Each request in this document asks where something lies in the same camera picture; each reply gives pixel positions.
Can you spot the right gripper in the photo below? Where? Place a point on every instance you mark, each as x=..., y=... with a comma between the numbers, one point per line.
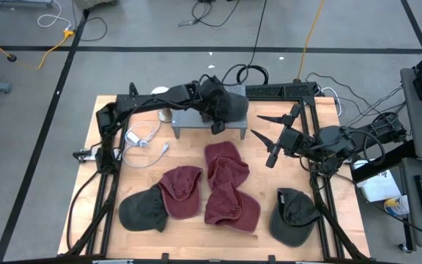
x=293, y=141

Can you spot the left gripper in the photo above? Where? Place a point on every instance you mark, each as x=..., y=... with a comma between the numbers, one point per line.
x=209, y=95

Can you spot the dark grey baseball cap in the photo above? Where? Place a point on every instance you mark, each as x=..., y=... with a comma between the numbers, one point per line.
x=234, y=106
x=141, y=212
x=291, y=220

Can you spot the maroon baseball cap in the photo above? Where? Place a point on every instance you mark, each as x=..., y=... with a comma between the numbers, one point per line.
x=229, y=209
x=180, y=194
x=225, y=168

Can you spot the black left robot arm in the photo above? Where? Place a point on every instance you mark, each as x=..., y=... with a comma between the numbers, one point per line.
x=141, y=102

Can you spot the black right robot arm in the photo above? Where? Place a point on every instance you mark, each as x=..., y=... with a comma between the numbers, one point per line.
x=332, y=143

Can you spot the grey perforated metal stand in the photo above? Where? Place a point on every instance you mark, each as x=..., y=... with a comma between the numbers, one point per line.
x=189, y=119

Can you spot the white mushroom-shaped lamp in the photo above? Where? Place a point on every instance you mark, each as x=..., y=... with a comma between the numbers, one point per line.
x=165, y=115

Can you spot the black beam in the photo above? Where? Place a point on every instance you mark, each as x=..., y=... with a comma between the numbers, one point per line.
x=379, y=165

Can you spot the white papers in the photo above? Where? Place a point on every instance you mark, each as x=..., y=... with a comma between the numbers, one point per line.
x=379, y=188

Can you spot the wipes canister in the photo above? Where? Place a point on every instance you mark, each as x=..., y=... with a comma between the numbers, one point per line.
x=396, y=206

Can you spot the black round foot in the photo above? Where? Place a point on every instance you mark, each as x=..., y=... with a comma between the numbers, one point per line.
x=11, y=58

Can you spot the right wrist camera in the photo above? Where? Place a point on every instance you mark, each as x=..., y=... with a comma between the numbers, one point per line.
x=272, y=157

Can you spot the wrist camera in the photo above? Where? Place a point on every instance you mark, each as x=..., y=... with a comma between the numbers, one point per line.
x=272, y=157
x=217, y=127

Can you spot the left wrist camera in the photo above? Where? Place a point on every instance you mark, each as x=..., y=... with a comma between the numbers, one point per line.
x=217, y=127

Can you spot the black perforated frame bracket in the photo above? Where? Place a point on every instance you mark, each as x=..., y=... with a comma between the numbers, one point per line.
x=269, y=91

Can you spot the black metal frame rail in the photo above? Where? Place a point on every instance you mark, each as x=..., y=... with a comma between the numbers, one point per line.
x=331, y=220
x=114, y=183

